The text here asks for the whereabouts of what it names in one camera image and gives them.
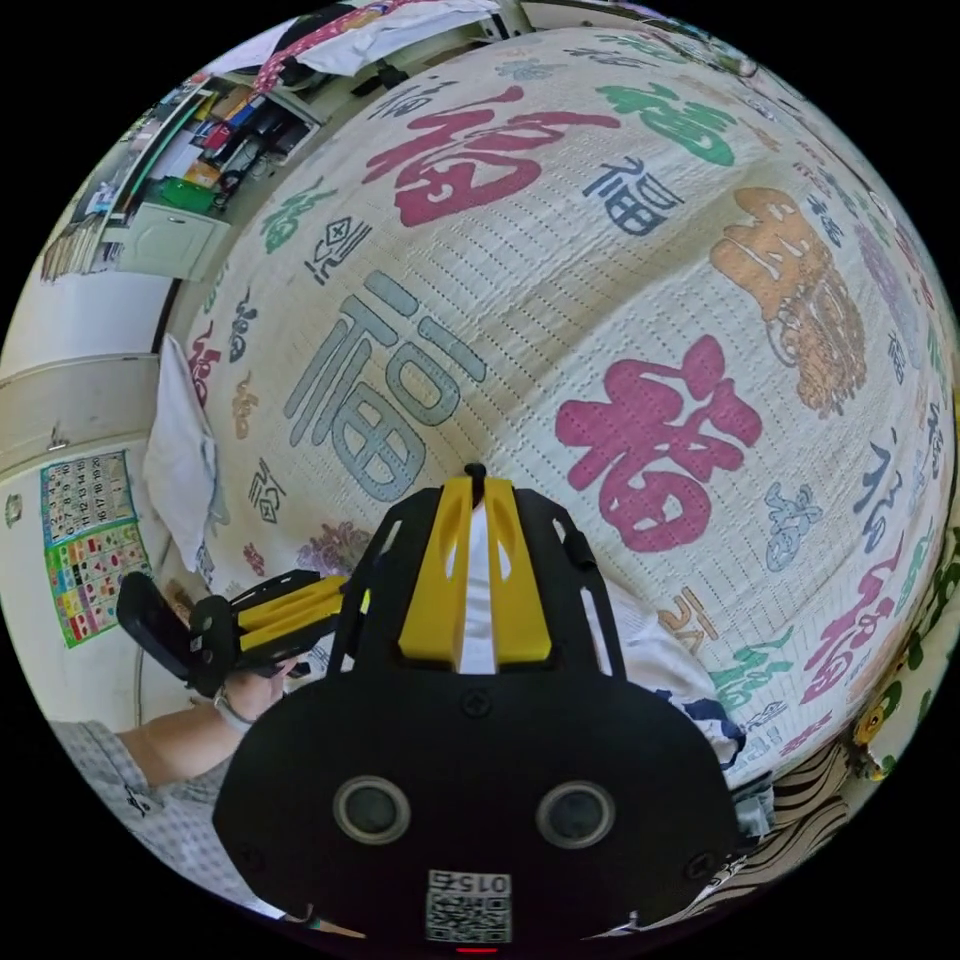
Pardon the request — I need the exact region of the cluttered shelf cupboard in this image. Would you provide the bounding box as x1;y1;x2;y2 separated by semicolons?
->
41;67;336;285

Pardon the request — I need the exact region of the white short sleeve shirt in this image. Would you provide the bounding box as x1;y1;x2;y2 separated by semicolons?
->
455;509;753;775

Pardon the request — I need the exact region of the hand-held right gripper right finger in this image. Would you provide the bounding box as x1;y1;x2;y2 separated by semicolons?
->
484;478;555;667

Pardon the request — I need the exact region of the person's left hand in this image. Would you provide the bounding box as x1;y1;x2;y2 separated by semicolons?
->
221;658;313;725

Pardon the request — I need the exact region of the striped black white cloth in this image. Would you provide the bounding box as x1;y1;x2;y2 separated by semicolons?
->
704;738;868;935

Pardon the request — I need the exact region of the green patterned cloth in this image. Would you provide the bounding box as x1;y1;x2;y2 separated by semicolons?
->
845;524;960;785

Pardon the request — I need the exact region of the bed with printed mat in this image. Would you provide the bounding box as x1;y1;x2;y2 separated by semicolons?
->
159;26;955;798

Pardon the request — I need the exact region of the person's left forearm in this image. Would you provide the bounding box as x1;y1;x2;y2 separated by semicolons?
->
118;698;258;787

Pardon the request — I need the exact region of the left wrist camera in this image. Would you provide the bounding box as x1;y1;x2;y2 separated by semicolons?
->
115;572;193;686

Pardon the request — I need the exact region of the person's body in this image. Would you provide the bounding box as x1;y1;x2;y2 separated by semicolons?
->
47;718;316;928

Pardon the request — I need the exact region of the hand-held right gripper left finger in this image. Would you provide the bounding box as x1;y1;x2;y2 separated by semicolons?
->
397;479;476;673

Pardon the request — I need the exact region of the pile of clothes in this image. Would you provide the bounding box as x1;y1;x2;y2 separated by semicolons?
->
140;334;226;575

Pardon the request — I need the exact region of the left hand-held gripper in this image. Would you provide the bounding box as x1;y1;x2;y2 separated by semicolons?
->
187;568;354;699

